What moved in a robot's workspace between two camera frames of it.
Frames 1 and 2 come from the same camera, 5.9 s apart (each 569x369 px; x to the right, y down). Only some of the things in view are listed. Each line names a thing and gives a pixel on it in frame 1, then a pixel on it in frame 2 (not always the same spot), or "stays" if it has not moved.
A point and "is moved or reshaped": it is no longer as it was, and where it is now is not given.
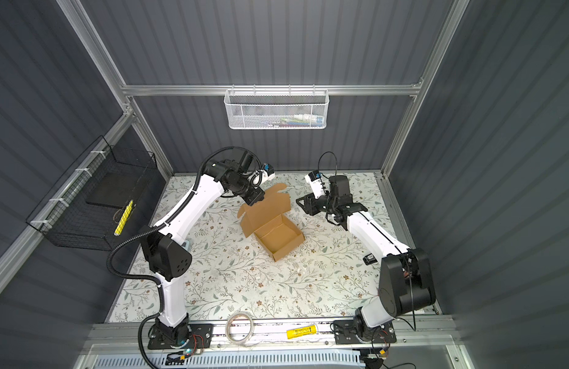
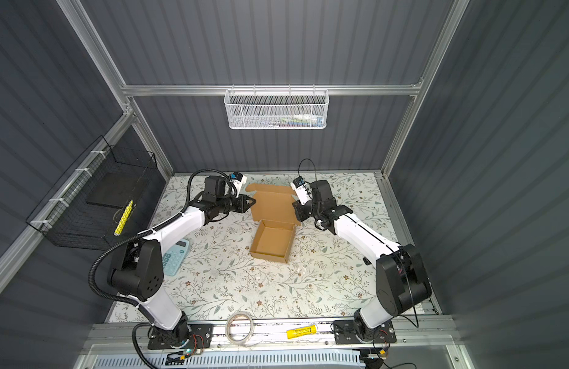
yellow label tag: (301, 331) stays
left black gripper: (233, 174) to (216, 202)
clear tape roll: (246, 340) stays
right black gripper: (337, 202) to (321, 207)
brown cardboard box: (266, 221) is moved or reshaped
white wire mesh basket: (276, 109) stays
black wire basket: (94, 204) stays
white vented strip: (232, 360) stays
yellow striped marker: (124, 218) stays
